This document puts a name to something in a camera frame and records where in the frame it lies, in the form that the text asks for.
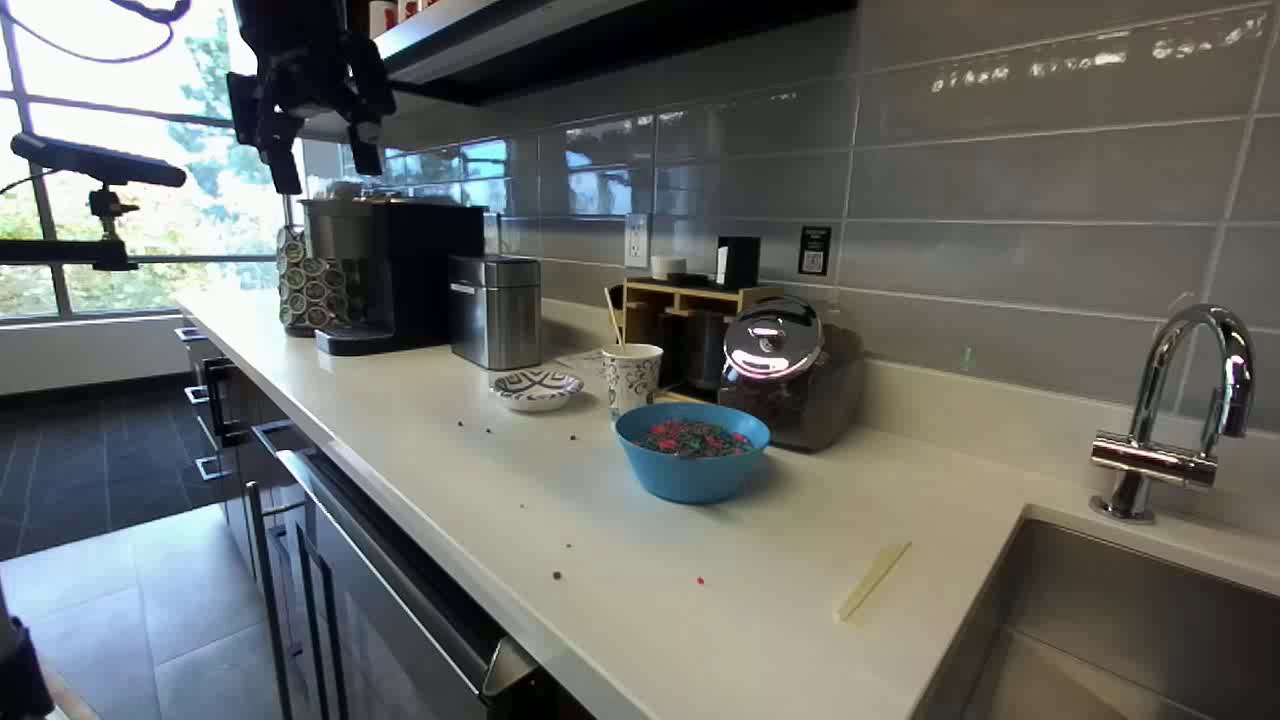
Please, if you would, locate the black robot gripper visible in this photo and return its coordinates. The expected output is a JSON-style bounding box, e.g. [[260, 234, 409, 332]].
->
[[225, 0, 400, 199]]

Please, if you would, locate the colourful cereal in bowl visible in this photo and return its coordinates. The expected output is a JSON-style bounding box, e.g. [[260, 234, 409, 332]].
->
[[639, 415, 757, 463]]

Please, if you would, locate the blue bowl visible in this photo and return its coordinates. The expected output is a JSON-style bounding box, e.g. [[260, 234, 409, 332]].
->
[[612, 401, 777, 507]]

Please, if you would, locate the glass jar with patterned contents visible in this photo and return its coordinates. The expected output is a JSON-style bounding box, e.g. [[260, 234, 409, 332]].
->
[[274, 221, 367, 340]]

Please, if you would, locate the black coffee machine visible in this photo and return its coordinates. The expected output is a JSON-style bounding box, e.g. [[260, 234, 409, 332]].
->
[[296, 192, 494, 360]]

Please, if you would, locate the stainless steel canister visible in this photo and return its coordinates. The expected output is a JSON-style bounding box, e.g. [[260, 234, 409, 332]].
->
[[444, 254, 550, 375]]

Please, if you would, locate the small patterned plate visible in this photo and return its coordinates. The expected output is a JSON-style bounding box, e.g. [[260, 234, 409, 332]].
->
[[488, 363, 590, 422]]

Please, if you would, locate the patterned paper cup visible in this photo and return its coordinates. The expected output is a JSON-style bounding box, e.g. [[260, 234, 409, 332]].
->
[[595, 340, 667, 422]]

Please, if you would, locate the wooden countertop organizer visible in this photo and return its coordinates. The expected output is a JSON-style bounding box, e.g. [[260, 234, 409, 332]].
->
[[618, 271, 783, 394]]

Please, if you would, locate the small black box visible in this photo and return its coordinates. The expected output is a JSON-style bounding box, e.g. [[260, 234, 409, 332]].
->
[[713, 234, 765, 291]]

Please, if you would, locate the stainless steel dishwasher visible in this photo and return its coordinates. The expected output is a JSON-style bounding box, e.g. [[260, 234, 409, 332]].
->
[[250, 422, 544, 720]]

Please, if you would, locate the chrome faucet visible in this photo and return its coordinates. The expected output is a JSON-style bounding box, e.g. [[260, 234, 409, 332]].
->
[[1083, 299, 1260, 523]]

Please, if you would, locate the stainless steel sink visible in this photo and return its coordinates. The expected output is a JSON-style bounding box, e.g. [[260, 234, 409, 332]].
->
[[918, 507, 1280, 720]]

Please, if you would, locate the window with frame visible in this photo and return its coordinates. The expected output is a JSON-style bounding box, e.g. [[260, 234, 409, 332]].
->
[[0, 0, 292, 329]]

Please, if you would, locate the black camera on tripod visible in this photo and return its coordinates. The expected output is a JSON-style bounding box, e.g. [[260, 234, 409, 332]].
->
[[0, 127, 192, 278]]

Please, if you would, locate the dark upper wall shelf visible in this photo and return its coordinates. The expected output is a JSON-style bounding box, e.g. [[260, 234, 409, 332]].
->
[[292, 0, 860, 140]]

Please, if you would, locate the dark wall outlet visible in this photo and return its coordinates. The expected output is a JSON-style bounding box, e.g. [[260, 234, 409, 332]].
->
[[792, 221, 835, 279]]

